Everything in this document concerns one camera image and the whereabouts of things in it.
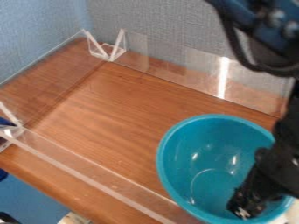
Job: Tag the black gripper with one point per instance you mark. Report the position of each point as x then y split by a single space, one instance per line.
277 169

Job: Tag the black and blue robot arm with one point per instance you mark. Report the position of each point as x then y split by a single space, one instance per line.
262 30

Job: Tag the white and orange toy mushroom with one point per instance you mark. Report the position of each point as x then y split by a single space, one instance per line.
292 214

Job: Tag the blue plastic bowl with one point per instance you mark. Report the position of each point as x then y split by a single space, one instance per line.
203 159

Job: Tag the clear acrylic back barrier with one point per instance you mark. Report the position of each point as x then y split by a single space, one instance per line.
202 71

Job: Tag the clear acrylic barrier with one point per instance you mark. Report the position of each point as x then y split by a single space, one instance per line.
202 71
81 34
94 174

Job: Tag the clear acrylic left barrier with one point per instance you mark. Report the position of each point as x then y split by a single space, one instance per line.
81 34

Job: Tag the clear acrylic front barrier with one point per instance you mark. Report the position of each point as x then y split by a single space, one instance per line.
94 174

